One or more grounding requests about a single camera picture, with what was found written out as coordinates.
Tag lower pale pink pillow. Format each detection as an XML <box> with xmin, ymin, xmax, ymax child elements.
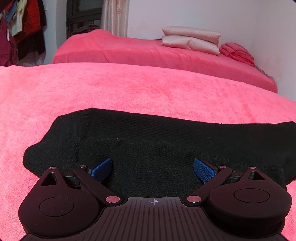
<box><xmin>161</xmin><ymin>35</ymin><xmax>220</xmax><ymax>55</ymax></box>

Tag pink covered far bed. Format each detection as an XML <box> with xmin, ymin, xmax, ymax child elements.
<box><xmin>53</xmin><ymin>29</ymin><xmax>278</xmax><ymax>93</ymax></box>

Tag pale pink curtain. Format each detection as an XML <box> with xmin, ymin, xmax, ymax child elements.
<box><xmin>100</xmin><ymin>0</ymin><xmax>130</xmax><ymax>37</ymax></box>

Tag black knit pants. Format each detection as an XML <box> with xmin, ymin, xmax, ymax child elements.
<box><xmin>23</xmin><ymin>108</ymin><xmax>295</xmax><ymax>197</ymax></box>

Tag hanging clothes rack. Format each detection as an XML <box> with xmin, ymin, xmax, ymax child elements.
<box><xmin>1</xmin><ymin>0</ymin><xmax>47</xmax><ymax>67</ymax></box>

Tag pink blanket near bed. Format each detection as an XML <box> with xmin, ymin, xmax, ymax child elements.
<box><xmin>1</xmin><ymin>63</ymin><xmax>295</xmax><ymax>240</ymax></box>

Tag dark window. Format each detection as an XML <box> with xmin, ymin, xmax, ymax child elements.
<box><xmin>66</xmin><ymin>0</ymin><xmax>103</xmax><ymax>39</ymax></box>

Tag upper pale pink pillow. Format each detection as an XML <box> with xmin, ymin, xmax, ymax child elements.
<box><xmin>163</xmin><ymin>26</ymin><xmax>221</xmax><ymax>46</ymax></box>

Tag folded pink blanket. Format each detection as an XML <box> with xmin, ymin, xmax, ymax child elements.
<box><xmin>219</xmin><ymin>42</ymin><xmax>255</xmax><ymax>66</ymax></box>

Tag pale pink pillow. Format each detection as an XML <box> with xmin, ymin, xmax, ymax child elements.
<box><xmin>161</xmin><ymin>35</ymin><xmax>220</xmax><ymax>55</ymax></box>
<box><xmin>163</xmin><ymin>26</ymin><xmax>221</xmax><ymax>46</ymax></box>

